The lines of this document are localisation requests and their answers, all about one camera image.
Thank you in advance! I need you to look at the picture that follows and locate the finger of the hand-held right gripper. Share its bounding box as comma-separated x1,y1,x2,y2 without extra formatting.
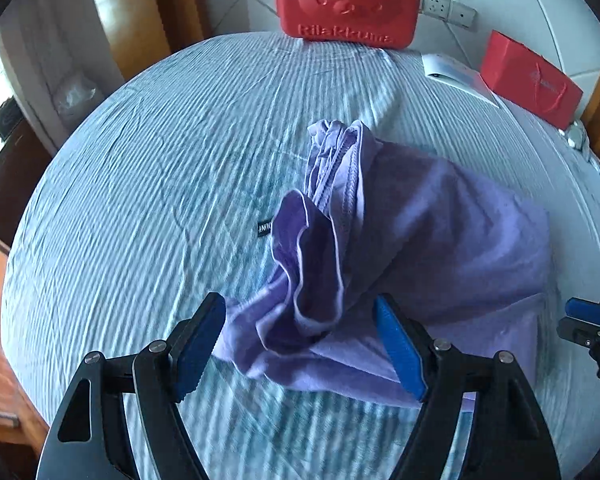
565,296,600,327
556,317,600,352

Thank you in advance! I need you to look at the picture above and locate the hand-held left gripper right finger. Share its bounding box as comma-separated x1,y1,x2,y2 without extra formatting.
372,294,563,480

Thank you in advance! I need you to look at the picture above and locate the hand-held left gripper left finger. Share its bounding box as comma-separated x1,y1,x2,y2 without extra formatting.
36,291,227,480

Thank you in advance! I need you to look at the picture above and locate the purple printed t-shirt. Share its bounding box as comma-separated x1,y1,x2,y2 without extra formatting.
211,119,553,408

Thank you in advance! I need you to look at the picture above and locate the grey plush toy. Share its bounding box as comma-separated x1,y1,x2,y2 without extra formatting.
561,122,589,151

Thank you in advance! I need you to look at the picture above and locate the blue striped bedsheet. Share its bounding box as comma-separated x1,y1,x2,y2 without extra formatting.
0,32,600,480

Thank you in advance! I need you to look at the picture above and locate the red paper gift bag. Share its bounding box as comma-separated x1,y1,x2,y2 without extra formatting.
480,30,585,131

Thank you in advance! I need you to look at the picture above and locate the white booklet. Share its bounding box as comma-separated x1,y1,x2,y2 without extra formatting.
421,51,501,107

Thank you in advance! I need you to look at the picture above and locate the clear plastic bag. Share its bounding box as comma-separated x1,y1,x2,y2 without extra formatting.
55,75,104,117

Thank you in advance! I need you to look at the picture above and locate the red bear-face case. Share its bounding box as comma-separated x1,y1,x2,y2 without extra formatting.
272,0,424,51

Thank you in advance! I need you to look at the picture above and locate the white wall socket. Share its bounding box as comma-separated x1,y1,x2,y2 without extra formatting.
447,2,476,29
420,0,452,19

